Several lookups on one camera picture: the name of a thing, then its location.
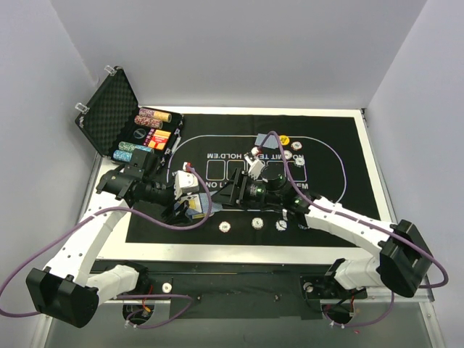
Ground blue 5 chip stack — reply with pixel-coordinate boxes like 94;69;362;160
275;220;288;232

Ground grey chips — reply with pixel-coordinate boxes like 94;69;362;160
284;150;293;160

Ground grey 1 chip stack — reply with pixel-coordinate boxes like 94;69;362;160
252;217;264;230

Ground card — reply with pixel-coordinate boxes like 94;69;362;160
254;133;278;149

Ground red chips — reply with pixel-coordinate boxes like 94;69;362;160
291;141;302;151

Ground yellow big blind button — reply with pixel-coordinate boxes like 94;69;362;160
279;135;290;146

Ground red 100 chip stack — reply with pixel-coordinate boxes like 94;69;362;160
218;221;231;233

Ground blue playing card box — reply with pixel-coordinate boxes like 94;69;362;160
174;193;209;220

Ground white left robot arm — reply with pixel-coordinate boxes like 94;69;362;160
26;166;199;328

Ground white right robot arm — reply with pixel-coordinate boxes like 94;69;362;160
212;165;431;298

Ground teal chip roll lower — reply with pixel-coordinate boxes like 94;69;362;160
112;149;140;163

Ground teal chip roll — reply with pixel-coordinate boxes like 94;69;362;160
118;141;153;153
112;149;140;163

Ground black poker table mat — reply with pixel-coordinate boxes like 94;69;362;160
125;114;389;247

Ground teal chip roll upper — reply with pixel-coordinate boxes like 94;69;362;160
118;141;153;153

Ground orange card deck box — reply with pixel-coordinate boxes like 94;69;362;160
144;128;171;150

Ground black round dealer puck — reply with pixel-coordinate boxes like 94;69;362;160
133;128;146;139

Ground black chip carrying case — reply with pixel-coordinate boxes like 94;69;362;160
75;65;185;173

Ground brown chip roll top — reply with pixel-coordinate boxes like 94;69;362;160
138;108;172;123

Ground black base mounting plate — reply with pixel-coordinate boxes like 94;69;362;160
126;262;367;326

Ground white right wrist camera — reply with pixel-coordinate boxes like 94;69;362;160
244;146;265;180

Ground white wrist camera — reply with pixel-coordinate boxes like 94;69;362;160
173;170;199;199
244;146;265;180

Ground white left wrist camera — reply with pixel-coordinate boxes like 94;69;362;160
173;170;199;199

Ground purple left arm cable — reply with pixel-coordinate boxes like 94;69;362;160
0;168;215;330

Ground aluminium front rail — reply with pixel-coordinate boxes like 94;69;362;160
43;273;435;305

